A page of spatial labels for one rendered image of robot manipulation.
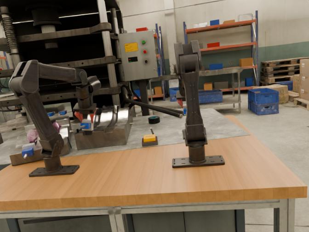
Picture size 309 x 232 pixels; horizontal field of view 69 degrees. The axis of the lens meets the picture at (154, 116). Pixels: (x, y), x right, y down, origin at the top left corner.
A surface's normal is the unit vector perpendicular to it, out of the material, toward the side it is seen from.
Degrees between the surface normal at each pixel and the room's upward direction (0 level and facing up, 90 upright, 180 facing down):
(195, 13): 90
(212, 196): 90
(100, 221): 90
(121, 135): 90
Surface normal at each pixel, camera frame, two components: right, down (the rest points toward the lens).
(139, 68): 0.02, 0.22
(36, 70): 0.85, 0.02
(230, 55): -0.19, 0.25
